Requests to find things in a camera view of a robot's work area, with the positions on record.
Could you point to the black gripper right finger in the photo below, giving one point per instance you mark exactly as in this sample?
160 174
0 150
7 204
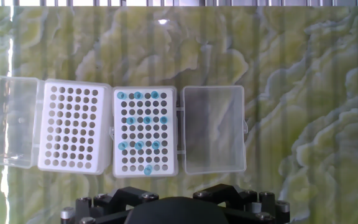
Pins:
250 205

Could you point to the far white pipette tip box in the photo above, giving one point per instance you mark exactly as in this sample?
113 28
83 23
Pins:
100 130

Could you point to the white tip rack clear lid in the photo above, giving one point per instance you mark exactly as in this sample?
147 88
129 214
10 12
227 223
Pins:
117 124

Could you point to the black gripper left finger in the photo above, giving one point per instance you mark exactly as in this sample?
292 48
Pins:
104 205

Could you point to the green marble pattern mat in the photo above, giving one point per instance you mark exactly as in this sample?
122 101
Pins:
291 93

